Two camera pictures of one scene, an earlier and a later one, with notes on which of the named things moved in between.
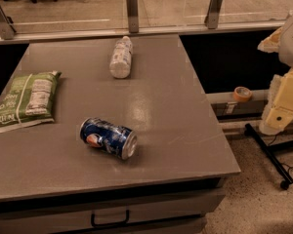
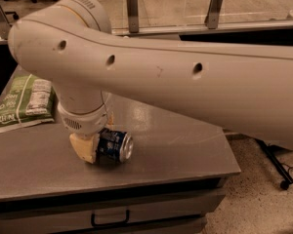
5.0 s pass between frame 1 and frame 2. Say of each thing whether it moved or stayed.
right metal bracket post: stayed
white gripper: moved
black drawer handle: stayed
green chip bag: stayed
